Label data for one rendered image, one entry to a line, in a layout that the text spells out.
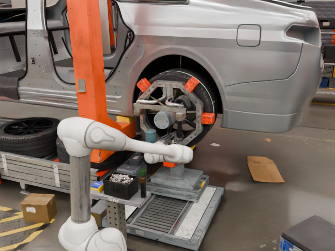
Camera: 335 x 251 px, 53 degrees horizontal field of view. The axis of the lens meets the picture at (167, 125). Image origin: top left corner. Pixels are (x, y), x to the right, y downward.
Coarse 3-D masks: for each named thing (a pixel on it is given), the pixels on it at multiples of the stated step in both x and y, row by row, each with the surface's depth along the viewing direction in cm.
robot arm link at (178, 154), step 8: (128, 144) 168; (136, 144) 176; (144, 144) 180; (152, 144) 183; (176, 144) 198; (144, 152) 182; (152, 152) 183; (160, 152) 185; (168, 152) 188; (176, 152) 193; (184, 152) 196; (192, 152) 201; (168, 160) 199; (176, 160) 195; (184, 160) 197
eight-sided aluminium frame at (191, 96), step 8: (160, 80) 268; (152, 88) 268; (184, 88) 258; (144, 96) 273; (192, 96) 257; (200, 104) 258; (200, 112) 259; (144, 120) 285; (200, 120) 261; (144, 128) 283; (152, 128) 287; (200, 128) 264; (192, 136) 268; (184, 144) 273
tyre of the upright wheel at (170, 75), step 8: (168, 72) 269; (176, 72) 268; (184, 72) 272; (192, 72) 278; (152, 80) 275; (168, 80) 270; (176, 80) 267; (184, 80) 265; (200, 80) 271; (200, 88) 262; (208, 88) 273; (200, 96) 264; (208, 96) 266; (208, 104) 264; (216, 104) 281; (208, 112) 266; (216, 112) 281; (208, 128) 272; (160, 136) 290; (200, 136) 275; (192, 144) 280
